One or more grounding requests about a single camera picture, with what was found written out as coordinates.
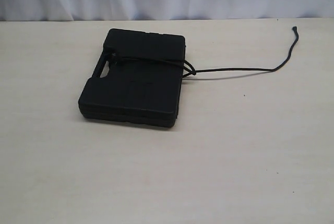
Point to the black plastic carry case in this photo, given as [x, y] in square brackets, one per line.
[137, 79]

